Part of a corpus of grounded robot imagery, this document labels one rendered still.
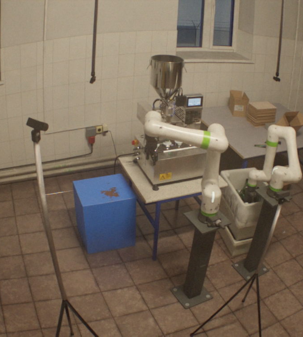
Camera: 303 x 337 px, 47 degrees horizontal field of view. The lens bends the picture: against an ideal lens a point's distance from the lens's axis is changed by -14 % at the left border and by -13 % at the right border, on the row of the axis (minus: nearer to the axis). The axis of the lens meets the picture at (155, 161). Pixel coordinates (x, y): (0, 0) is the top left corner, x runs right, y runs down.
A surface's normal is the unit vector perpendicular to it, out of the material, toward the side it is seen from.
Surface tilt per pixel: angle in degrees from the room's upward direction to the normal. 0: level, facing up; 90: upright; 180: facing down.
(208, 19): 90
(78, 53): 90
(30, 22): 90
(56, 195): 0
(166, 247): 0
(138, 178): 0
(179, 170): 90
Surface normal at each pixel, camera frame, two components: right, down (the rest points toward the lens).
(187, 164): 0.38, 0.48
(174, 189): 0.05, -0.87
